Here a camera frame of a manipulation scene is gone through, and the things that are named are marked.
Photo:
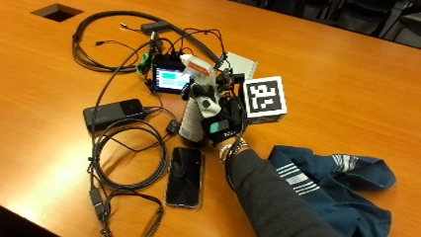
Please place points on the white marker cube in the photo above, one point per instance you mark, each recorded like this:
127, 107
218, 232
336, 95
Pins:
264, 96

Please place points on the black smartphone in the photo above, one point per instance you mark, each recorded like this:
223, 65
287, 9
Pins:
184, 177

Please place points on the dark office chairs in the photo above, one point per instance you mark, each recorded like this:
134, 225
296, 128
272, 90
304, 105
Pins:
351, 16

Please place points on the white box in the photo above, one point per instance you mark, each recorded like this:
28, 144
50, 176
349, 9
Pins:
242, 64

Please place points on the dark blue striped sock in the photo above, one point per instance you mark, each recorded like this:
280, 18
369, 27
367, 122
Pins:
347, 200

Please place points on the black adapter box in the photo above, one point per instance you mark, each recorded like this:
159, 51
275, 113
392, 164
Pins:
156, 26

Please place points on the black power bank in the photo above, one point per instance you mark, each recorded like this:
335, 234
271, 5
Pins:
112, 113

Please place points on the green connector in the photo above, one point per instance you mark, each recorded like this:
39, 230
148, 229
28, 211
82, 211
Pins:
143, 64

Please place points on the small black screen device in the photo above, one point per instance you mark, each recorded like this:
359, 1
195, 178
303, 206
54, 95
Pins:
172, 79

